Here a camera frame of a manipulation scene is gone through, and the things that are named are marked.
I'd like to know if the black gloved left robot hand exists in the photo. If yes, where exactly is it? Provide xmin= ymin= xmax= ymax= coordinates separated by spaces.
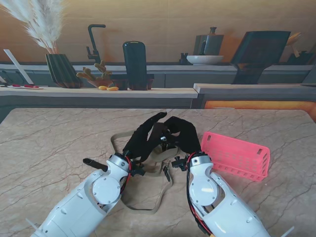
xmin=122 ymin=111 xmax=168 ymax=163

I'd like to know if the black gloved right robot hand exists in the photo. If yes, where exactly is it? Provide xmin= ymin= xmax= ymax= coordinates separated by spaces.
xmin=162 ymin=116 xmax=202 ymax=155

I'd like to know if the beige woven belt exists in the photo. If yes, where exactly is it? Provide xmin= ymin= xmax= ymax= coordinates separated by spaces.
xmin=110 ymin=132 xmax=182 ymax=215

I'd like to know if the pink plastic mesh basket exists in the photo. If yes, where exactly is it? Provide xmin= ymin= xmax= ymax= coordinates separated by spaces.
xmin=200 ymin=131 xmax=270 ymax=183

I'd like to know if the grey stone counter top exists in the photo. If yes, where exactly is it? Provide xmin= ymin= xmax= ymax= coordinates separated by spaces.
xmin=193 ymin=83 xmax=316 ymax=95

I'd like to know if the tall dark cylindrical canister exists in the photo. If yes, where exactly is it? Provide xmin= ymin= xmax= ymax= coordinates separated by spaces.
xmin=122 ymin=41 xmax=149 ymax=91

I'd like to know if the white ceramic bowl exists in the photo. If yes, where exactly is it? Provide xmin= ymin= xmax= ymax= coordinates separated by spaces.
xmin=186 ymin=55 xmax=225 ymax=66

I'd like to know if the light wood counter top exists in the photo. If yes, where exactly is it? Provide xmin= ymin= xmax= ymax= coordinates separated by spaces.
xmin=0 ymin=86 xmax=199 ymax=100

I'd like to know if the grey pot with lid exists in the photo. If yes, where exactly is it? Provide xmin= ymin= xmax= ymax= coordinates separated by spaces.
xmin=193 ymin=26 xmax=225 ymax=56

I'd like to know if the dark ribbed vase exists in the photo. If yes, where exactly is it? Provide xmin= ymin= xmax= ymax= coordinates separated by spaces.
xmin=45 ymin=53 xmax=83 ymax=89

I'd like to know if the black kitchen faucet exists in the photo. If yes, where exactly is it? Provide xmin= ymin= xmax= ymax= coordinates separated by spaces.
xmin=86 ymin=24 xmax=106 ymax=65

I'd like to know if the dark range hood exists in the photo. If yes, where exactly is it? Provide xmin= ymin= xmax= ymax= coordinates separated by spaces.
xmin=231 ymin=31 xmax=291 ymax=85

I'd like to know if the plate with red food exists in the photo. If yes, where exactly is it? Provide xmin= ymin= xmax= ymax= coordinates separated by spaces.
xmin=7 ymin=84 xmax=44 ymax=90

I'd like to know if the dark utensil holder with spoons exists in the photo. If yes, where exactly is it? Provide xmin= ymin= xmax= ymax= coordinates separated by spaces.
xmin=286 ymin=32 xmax=313 ymax=65

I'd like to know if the white leaning board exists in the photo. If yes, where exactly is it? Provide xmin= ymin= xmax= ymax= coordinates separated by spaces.
xmin=3 ymin=49 xmax=34 ymax=84

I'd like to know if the white pampas grass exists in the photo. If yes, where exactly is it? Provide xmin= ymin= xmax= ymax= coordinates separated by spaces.
xmin=0 ymin=0 xmax=65 ymax=54

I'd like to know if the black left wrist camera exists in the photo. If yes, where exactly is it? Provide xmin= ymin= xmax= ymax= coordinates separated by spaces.
xmin=132 ymin=165 xmax=146 ymax=177

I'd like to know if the red black left arm cable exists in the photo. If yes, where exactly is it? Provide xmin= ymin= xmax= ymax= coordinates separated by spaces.
xmin=119 ymin=154 xmax=133 ymax=198

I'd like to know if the red black arm cable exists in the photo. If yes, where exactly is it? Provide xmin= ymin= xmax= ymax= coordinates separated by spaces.
xmin=119 ymin=154 xmax=133 ymax=198
xmin=185 ymin=154 xmax=213 ymax=235

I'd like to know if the red black right arm cable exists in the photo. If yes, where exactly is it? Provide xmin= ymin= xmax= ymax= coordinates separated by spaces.
xmin=185 ymin=154 xmax=213 ymax=235

